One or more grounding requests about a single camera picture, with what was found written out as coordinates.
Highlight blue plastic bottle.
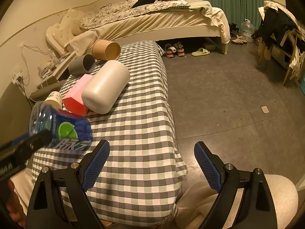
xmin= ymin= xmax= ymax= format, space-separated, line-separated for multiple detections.
xmin=29 ymin=101 xmax=92 ymax=150

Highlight white paper cup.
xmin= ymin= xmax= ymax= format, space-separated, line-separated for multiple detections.
xmin=43 ymin=91 xmax=63 ymax=110

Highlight red hexagonal cup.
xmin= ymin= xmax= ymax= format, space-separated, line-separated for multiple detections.
xmin=63 ymin=74 xmax=94 ymax=116

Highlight white cylindrical cup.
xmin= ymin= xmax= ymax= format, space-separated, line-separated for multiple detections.
xmin=81 ymin=60 xmax=130 ymax=114

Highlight grey cylindrical cup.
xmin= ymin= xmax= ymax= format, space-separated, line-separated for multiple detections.
xmin=68 ymin=54 xmax=96 ymax=76

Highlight brown paper cup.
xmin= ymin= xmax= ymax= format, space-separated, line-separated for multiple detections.
xmin=91 ymin=39 xmax=121 ymax=61

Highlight beige trouser leg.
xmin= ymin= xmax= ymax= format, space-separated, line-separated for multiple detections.
xmin=175 ymin=174 xmax=299 ymax=229

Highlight checkered tablecloth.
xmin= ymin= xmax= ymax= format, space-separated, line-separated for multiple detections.
xmin=30 ymin=40 xmax=188 ymax=227

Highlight white nightstand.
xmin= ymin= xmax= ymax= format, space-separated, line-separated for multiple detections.
xmin=36 ymin=51 xmax=76 ymax=89

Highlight clear bottle on nightstand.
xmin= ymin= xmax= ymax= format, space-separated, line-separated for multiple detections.
xmin=48 ymin=49 xmax=59 ymax=66

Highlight white card on floor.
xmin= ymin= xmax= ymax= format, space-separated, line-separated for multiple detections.
xmin=261 ymin=106 xmax=270 ymax=114

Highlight white tufted headboard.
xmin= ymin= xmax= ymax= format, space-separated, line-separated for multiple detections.
xmin=46 ymin=23 xmax=74 ymax=56

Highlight white pillow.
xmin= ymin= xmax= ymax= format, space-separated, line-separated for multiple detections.
xmin=60 ymin=8 xmax=87 ymax=36

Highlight green slipper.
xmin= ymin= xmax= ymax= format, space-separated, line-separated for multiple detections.
xmin=191 ymin=48 xmax=210 ymax=57

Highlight shoes near bed corner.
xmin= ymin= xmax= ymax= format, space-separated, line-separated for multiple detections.
xmin=231 ymin=35 xmax=248 ymax=45

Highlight patterned duvet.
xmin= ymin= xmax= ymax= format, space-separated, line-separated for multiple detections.
xmin=80 ymin=0 xmax=189 ymax=30

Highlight chair piled with clothes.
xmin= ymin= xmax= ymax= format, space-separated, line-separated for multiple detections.
xmin=252 ymin=0 xmax=304 ymax=85

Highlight right sneaker under bed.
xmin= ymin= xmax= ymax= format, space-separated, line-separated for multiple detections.
xmin=174 ymin=42 xmax=185 ymax=57

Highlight large water jug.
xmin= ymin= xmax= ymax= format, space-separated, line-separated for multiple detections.
xmin=240 ymin=19 xmax=255 ymax=42

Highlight bed with beige sheet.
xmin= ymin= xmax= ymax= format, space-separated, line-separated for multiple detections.
xmin=68 ymin=8 xmax=228 ymax=54

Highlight beige blanket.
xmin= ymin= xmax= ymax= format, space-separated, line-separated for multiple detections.
xmin=186 ymin=0 xmax=231 ymax=44

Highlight black garment on bed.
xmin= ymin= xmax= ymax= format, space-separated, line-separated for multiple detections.
xmin=132 ymin=0 xmax=156 ymax=8

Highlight wall power strip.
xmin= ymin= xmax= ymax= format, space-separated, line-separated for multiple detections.
xmin=10 ymin=71 xmax=23 ymax=85

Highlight white charging cable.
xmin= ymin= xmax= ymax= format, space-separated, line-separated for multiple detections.
xmin=20 ymin=43 xmax=50 ymax=86

